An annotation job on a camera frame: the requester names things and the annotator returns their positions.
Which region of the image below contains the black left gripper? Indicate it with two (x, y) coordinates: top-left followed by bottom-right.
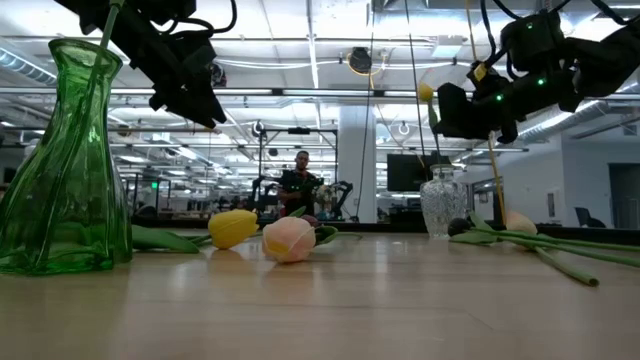
(122, 29), (229, 130)

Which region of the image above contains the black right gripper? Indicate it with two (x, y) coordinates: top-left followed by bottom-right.
(432, 59), (584, 145)

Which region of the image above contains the yellow tulip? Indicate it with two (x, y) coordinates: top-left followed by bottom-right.
(417, 82), (444, 169)
(132, 208), (260, 254)

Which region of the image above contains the pale cream tulip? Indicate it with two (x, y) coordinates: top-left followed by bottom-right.
(504, 210), (640, 254)

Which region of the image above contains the peach pink tulip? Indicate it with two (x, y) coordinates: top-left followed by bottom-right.
(261, 215), (364, 265)

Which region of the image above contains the clear crystal glass vase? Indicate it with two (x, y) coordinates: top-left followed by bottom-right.
(419, 163), (469, 239)

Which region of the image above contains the green glass vase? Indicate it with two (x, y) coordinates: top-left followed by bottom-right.
(0, 37), (134, 276)

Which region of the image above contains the distant black robot station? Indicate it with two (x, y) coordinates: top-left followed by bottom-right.
(249, 127), (354, 222)

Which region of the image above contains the person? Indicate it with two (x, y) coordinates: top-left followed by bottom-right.
(277, 149), (322, 217)

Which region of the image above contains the black office chair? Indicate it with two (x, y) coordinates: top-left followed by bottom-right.
(573, 206), (607, 230)

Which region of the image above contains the distant flower bouquet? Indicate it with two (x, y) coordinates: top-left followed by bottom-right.
(314, 184), (336, 217)

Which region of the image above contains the black ceiling cable reel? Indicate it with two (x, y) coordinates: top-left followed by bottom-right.
(347, 45), (375, 76)
(209, 60), (229, 90)

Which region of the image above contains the yellow hanging cable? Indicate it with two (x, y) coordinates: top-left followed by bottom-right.
(464, 0), (507, 226)

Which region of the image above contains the black wall monitor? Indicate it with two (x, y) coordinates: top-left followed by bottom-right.
(386, 153), (454, 194)

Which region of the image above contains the black hanging cable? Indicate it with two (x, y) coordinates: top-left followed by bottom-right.
(403, 0), (427, 166)

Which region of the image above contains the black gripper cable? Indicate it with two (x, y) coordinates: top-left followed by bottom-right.
(164, 0), (238, 37)

